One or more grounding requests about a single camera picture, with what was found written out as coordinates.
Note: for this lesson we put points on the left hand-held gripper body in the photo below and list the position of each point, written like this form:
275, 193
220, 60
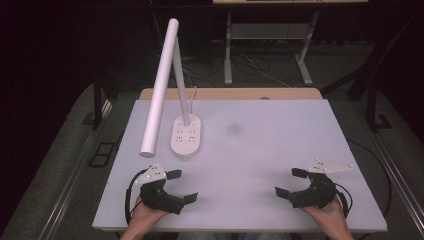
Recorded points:
155, 195

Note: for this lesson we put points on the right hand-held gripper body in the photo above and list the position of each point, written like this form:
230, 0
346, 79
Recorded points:
318, 195

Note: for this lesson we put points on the person's left hand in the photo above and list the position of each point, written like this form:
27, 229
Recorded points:
143, 216

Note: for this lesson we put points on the person's right hand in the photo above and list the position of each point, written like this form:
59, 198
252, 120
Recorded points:
330, 218

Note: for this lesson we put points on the white table mat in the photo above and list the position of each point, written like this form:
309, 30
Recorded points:
253, 150

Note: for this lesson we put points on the white desk lamp with sockets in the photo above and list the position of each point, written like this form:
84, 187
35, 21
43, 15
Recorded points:
160, 86

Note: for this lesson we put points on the black metal stand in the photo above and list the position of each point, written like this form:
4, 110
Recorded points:
97, 106
372, 110

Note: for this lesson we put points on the black rectangular floor frame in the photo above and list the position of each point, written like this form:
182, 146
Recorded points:
100, 155

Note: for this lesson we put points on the grey metal desk frame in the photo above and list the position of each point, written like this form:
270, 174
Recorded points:
228, 60

